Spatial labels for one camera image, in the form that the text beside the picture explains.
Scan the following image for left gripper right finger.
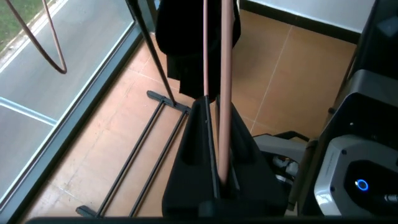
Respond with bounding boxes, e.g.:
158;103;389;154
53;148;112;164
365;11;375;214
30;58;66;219
231;102;289;218

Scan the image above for window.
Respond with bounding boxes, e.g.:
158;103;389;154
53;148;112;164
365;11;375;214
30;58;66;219
0;0;158;220

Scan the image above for black shorts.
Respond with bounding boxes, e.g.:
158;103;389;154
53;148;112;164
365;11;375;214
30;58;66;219
154;0;242;103

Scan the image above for black clothes rack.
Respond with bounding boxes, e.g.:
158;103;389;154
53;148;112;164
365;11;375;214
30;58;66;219
75;0;191;218

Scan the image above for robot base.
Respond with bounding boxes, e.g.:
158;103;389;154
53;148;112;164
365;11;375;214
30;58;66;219
253;0;398;218

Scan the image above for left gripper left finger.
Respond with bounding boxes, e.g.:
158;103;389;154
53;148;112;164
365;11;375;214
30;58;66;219
161;95;220;218

